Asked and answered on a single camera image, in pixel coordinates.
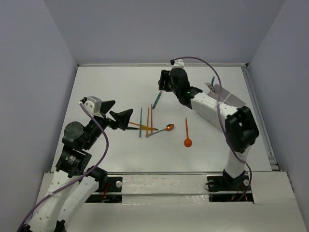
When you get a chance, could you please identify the blue plastic fork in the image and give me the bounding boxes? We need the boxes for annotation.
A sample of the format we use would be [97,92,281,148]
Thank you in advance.
[205,76,215,92]

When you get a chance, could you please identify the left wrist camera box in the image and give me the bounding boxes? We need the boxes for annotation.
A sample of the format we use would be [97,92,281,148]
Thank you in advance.
[79,96,102,115]

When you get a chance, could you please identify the white divided utensil container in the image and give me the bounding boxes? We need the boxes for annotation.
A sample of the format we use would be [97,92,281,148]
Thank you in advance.
[208,84,246,108]

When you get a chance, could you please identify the orange plastic spoon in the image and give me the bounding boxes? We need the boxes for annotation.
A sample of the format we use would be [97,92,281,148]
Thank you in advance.
[184,118,192,147]

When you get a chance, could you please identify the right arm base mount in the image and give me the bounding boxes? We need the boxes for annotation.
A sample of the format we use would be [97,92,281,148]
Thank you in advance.
[204,174,254,203]

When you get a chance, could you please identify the yellow plastic knife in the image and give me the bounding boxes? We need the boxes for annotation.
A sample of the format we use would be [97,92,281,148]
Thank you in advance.
[126,122,158,131]

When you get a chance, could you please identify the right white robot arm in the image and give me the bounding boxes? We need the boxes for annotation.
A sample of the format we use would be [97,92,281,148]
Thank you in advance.
[158,68,259,189]

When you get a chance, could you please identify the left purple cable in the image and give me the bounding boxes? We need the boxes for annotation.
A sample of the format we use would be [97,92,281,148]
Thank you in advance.
[15,102,109,232]

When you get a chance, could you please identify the orange chopstick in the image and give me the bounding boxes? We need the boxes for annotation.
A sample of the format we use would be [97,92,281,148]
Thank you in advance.
[151,104,154,133]
[145,107,150,137]

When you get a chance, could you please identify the teal chopstick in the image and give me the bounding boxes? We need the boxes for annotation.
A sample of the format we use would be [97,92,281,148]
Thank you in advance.
[139,107,142,138]

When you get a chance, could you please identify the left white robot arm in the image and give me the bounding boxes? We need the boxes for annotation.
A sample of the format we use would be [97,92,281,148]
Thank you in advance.
[17,96,133,232]

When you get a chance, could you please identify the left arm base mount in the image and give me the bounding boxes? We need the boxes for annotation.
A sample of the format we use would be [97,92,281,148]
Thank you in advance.
[85,176,123,203]

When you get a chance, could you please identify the copper metal spoon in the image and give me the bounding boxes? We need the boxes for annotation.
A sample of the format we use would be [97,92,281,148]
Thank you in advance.
[145,124,174,138]

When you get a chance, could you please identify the silver fork teal handle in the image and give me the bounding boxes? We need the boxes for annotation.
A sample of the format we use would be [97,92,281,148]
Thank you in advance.
[152,91,163,109]

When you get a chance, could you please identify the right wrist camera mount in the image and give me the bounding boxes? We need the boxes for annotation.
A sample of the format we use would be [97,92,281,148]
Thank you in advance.
[170,59,184,69]

